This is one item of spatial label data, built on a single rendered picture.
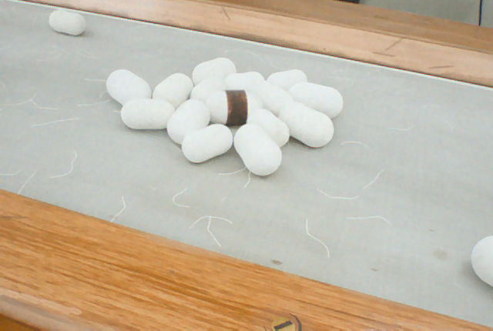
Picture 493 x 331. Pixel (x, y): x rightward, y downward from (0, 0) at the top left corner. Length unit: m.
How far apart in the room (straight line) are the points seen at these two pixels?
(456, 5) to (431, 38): 1.92
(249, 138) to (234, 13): 0.24
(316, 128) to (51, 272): 0.17
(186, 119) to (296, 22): 0.22
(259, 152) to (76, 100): 0.14
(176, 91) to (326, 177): 0.11
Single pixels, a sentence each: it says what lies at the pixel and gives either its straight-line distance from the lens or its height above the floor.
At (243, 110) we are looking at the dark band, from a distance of 0.32.
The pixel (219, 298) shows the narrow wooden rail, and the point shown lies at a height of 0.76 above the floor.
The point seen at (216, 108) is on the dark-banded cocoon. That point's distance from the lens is 0.32.
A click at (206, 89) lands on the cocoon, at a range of 0.33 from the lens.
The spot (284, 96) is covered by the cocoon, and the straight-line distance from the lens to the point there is 0.33.
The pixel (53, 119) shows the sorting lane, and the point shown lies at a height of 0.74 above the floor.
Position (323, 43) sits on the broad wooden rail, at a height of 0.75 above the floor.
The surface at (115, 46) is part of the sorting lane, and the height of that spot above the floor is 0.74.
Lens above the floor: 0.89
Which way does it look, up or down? 30 degrees down
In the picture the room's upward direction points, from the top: 6 degrees clockwise
